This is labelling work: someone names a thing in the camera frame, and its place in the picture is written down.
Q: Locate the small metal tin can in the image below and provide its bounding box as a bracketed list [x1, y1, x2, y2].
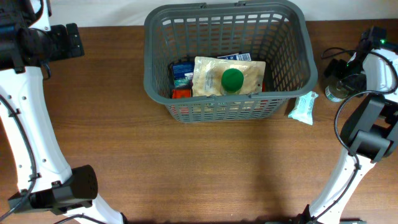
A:
[325, 81, 349, 103]

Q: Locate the white green snack pack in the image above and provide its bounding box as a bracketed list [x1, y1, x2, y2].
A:
[288, 91, 318, 125]

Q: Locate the grey plastic shopping basket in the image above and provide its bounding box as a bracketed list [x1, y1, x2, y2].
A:
[144, 0, 318, 123]

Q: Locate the green lid glass jar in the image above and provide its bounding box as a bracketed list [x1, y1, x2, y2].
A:
[221, 68, 244, 95]

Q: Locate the blue cardboard box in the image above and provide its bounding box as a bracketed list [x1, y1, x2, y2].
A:
[171, 53, 251, 89]

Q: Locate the orange spaghetti packet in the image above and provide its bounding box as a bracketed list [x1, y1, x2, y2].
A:
[171, 82, 266, 122]

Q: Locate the beige grain bag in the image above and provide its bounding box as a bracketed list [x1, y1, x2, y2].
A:
[192, 57, 266, 96]

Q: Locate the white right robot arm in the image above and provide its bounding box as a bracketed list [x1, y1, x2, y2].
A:
[293, 26, 397, 223]

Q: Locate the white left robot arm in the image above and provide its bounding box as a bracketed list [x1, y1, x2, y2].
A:
[1, 0, 127, 223]

